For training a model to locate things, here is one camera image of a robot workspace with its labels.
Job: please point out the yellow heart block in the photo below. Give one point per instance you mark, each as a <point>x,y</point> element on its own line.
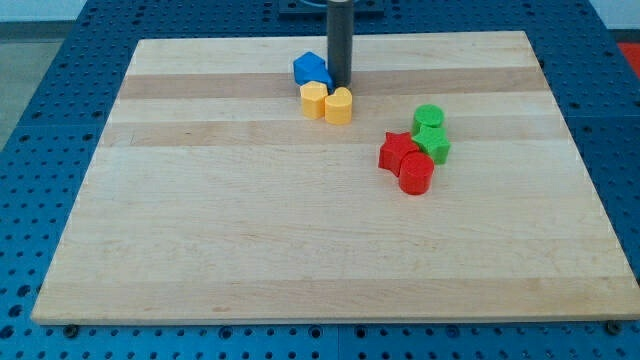
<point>338,107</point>

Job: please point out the red star block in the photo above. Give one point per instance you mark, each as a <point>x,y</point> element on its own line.
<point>392,152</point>

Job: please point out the green star block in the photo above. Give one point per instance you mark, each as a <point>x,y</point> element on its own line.
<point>434,142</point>

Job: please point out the red cylinder block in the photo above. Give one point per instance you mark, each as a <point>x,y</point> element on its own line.
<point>416,173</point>

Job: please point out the light wooden board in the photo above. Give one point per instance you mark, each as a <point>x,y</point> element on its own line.
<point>211,199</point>

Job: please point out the blue angular block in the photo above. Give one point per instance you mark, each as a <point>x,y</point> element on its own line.
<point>311,67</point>

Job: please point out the green cylinder block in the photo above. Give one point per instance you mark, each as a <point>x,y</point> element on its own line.
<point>427,115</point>

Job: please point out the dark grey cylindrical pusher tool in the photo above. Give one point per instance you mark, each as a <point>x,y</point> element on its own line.
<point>339,31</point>

